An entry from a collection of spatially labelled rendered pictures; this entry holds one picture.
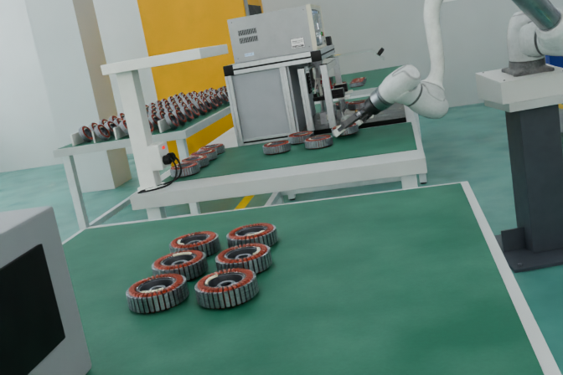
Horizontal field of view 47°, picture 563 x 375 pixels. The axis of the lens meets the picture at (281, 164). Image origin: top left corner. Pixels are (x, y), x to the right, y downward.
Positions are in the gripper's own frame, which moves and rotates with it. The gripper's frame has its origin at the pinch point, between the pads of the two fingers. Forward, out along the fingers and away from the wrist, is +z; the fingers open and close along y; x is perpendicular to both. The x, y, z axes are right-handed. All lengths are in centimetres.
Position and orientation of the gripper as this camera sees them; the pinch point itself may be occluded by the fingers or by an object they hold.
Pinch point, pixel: (345, 129)
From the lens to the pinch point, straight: 269.9
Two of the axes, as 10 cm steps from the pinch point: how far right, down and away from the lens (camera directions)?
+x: -5.2, -8.3, 1.7
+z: -5.6, 4.9, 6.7
